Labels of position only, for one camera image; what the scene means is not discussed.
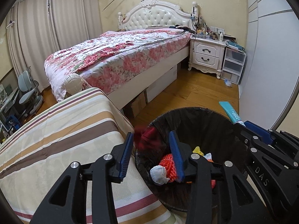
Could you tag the beige curtains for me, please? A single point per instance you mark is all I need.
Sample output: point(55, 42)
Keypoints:
point(38, 28)

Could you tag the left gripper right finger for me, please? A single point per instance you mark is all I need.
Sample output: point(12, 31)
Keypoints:
point(232, 200)

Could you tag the plastic drawer unit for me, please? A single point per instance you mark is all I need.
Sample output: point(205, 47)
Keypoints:
point(233, 65)

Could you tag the white nightstand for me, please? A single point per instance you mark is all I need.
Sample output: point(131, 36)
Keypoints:
point(206, 55)

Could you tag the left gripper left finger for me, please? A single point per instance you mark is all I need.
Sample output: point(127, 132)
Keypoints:
point(83, 186)

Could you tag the grey-green desk chair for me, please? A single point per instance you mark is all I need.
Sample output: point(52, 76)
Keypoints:
point(31, 99)

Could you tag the white bed frame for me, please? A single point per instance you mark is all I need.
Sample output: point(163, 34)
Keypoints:
point(127, 92)

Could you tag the teal white tube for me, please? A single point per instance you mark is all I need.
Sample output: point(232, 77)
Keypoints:
point(231, 112)

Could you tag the floral bedspread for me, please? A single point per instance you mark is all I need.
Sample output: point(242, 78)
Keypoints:
point(114, 58)

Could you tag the white round bed post knob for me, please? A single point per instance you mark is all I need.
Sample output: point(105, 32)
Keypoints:
point(73, 84)

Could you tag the white tufted headboard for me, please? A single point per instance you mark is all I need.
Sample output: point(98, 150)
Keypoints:
point(153, 13)

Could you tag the striped bed sheet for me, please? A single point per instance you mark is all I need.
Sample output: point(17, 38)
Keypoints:
point(80, 128)

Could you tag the orange-red foam net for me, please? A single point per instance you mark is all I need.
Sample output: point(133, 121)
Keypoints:
point(168, 163)

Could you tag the dark red satin cloth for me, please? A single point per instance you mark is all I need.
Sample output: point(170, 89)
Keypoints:
point(147, 139)

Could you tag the yellow foam net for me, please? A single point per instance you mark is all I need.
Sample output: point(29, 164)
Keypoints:
point(198, 151)

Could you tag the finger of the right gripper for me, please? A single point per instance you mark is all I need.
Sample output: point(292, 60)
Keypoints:
point(263, 134)

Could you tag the study desk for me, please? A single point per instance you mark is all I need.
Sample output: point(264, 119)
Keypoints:
point(8, 107)

